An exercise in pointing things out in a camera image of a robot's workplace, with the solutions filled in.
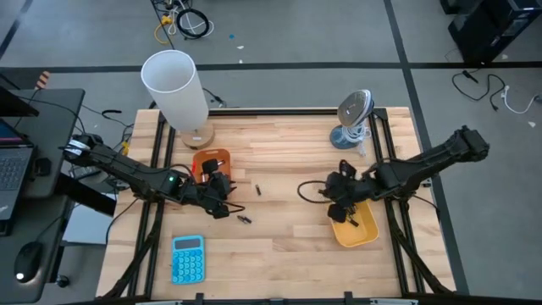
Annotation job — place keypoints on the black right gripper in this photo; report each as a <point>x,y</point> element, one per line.
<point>347,188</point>

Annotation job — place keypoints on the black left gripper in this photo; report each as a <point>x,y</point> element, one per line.
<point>220,188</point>

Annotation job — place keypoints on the orange plastic bin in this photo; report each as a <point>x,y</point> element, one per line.
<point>224,171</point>

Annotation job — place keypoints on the yellow plastic bin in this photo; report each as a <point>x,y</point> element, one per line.
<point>364,229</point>

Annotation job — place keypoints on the slim black copper battery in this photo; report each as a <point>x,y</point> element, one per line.
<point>257,189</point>

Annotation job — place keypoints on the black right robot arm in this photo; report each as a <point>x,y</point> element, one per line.
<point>423,165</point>

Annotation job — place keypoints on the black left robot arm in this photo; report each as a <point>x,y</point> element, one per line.
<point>127,169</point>

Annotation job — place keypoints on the white cylinder lamp wooden base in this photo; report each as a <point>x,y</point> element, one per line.
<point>173,97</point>

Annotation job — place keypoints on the blue calculator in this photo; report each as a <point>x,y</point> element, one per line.
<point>188,260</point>

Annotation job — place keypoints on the small grey desk fan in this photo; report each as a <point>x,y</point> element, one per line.
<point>355,106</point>

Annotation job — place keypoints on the black power adapter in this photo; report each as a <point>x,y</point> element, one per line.
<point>84,173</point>

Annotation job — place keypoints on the black desk leg beam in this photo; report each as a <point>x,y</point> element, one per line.
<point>84,195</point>

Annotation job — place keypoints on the dark grey desk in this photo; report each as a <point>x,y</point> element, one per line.
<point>51,127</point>

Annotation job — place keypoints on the power strip with plugs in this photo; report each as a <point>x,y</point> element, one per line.
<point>167,5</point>

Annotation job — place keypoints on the small black puck device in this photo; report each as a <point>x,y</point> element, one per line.
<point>42,166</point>

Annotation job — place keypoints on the black chair caster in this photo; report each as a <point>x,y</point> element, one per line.
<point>63,281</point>

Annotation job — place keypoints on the orange black striped marker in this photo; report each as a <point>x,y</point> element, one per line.
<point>42,79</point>

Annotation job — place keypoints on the dark laptop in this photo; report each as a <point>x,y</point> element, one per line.
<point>10,169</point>

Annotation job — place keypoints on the black monitor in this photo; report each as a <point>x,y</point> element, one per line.
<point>14,106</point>

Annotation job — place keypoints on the black computer mouse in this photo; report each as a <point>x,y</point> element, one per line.
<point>27,262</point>

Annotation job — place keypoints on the large black cabinet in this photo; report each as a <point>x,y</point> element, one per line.
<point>495,29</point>

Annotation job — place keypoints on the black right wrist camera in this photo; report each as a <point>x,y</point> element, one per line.
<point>348,168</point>

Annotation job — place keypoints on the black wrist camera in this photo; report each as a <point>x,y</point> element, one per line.
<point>221,212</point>
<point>348,168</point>

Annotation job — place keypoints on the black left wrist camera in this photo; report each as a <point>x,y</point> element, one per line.
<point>221,212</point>

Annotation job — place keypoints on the black aluminium table frame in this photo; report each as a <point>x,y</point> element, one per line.
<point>275,112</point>

